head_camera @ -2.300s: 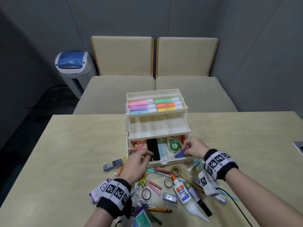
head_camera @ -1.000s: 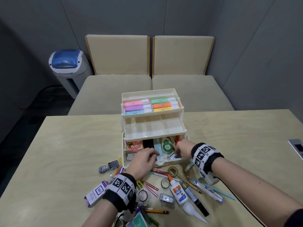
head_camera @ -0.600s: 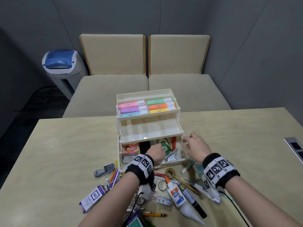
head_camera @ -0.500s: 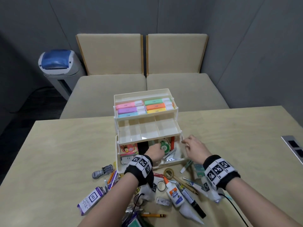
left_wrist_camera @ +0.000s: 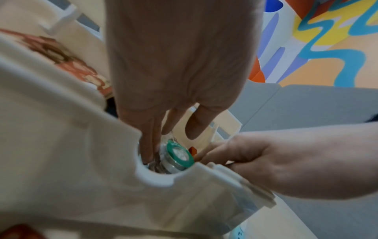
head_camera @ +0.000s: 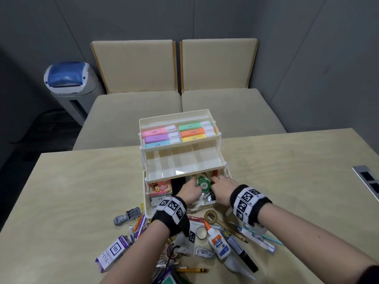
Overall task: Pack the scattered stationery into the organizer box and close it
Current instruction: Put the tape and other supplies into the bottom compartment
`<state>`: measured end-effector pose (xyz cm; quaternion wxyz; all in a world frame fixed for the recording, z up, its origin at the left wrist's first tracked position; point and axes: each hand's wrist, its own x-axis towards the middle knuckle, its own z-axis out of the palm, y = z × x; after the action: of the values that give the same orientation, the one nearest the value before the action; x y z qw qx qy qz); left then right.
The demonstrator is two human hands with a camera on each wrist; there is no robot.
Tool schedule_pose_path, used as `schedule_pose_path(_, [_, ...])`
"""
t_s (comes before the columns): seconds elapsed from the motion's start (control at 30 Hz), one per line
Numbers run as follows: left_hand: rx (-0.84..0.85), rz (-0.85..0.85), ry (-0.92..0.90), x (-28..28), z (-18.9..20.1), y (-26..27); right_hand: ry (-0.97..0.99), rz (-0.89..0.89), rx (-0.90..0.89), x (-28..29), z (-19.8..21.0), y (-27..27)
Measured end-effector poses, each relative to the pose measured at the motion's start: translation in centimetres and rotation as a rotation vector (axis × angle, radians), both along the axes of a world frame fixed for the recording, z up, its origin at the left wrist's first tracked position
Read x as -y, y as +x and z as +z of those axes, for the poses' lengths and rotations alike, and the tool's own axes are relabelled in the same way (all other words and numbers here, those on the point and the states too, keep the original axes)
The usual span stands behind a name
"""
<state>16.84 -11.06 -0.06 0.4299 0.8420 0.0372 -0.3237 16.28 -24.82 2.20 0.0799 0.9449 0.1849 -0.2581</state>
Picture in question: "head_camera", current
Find grey table socket panel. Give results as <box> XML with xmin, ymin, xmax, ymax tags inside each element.
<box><xmin>351</xmin><ymin>165</ymin><xmax>379</xmax><ymax>202</ymax></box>

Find cream tiered organizer box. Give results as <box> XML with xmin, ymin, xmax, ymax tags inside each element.
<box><xmin>138</xmin><ymin>109</ymin><xmax>232</xmax><ymax>219</ymax></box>

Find orange highlighter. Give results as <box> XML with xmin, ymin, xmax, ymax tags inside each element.
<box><xmin>180</xmin><ymin>126</ymin><xmax>215</xmax><ymax>138</ymax></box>

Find white glue bottle orange cap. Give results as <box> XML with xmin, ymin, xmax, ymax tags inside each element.
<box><xmin>203</xmin><ymin>220</ymin><xmax>232</xmax><ymax>261</ymax></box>

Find white green correction tape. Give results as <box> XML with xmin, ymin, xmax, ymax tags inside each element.
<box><xmin>197</xmin><ymin>174</ymin><xmax>212</xmax><ymax>196</ymax></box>

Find white plastic paddle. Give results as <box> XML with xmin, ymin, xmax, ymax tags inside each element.
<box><xmin>223</xmin><ymin>254</ymin><xmax>257</xmax><ymax>281</ymax></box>

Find person's left hand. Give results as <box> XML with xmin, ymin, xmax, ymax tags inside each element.
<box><xmin>176</xmin><ymin>176</ymin><xmax>205</xmax><ymax>206</ymax></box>

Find purple pen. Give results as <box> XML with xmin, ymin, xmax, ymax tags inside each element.
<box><xmin>135</xmin><ymin>214</ymin><xmax>147</xmax><ymax>240</ymax></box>

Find white purple marker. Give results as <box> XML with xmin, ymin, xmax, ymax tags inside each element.
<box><xmin>236</xmin><ymin>226</ymin><xmax>276</xmax><ymax>254</ymax></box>

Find dark navy sleeve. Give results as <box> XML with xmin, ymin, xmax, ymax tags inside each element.
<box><xmin>356</xmin><ymin>264</ymin><xmax>379</xmax><ymax>284</ymax></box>

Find black camera cable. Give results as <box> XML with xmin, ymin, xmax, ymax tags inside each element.
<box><xmin>164</xmin><ymin>245</ymin><xmax>181</xmax><ymax>273</ymax></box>

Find green highlighter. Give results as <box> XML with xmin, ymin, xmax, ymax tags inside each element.
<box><xmin>178</xmin><ymin>121</ymin><xmax>212</xmax><ymax>132</ymax></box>

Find grey date stamp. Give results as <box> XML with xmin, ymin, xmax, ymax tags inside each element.
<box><xmin>113</xmin><ymin>207</ymin><xmax>142</xmax><ymax>226</ymax></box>

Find pink cartoon card pack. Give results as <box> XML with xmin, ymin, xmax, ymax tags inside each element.
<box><xmin>148</xmin><ymin>180</ymin><xmax>173</xmax><ymax>197</ymax></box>

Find tan handled scissors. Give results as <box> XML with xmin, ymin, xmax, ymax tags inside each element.
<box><xmin>216</xmin><ymin>217</ymin><xmax>248</xmax><ymax>243</ymax></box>

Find grey blue-lid paper shredder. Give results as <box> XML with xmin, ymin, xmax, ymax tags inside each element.
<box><xmin>43</xmin><ymin>61</ymin><xmax>105</xmax><ymax>126</ymax></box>

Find person's left forearm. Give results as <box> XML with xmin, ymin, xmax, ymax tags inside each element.
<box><xmin>100</xmin><ymin>220</ymin><xmax>172</xmax><ymax>284</ymax></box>

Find person's right forearm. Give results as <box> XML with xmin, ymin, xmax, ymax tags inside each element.
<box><xmin>257</xmin><ymin>203</ymin><xmax>378</xmax><ymax>284</ymax></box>

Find yellow highlighter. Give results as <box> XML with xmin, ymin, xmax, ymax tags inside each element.
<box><xmin>181</xmin><ymin>131</ymin><xmax>216</xmax><ymax>142</ymax></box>

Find beige sofa chair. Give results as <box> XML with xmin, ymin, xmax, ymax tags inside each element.
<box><xmin>73</xmin><ymin>40</ymin><xmax>183</xmax><ymax>151</ymax></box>
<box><xmin>180</xmin><ymin>38</ymin><xmax>287</xmax><ymax>139</ymax></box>

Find white stamp pad tin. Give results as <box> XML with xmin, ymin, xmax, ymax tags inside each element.
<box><xmin>149</xmin><ymin>195</ymin><xmax>167</xmax><ymax>208</ymax></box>

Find pink highlighter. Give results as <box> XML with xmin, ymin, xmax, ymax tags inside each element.
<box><xmin>142</xmin><ymin>125</ymin><xmax>178</xmax><ymax>138</ymax></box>

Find light blue highlighter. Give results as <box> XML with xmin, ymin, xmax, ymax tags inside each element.
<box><xmin>145</xmin><ymin>138</ymin><xmax>182</xmax><ymax>149</ymax></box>

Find white purple ink box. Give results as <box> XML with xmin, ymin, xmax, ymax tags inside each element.
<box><xmin>95</xmin><ymin>235</ymin><xmax>131</xmax><ymax>273</ymax></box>

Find purple highlighter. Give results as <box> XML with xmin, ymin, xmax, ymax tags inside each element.
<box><xmin>144</xmin><ymin>132</ymin><xmax>180</xmax><ymax>144</ymax></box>

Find person's right hand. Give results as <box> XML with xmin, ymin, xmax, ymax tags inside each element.
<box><xmin>210</xmin><ymin>175</ymin><xmax>239</xmax><ymax>206</ymax></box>

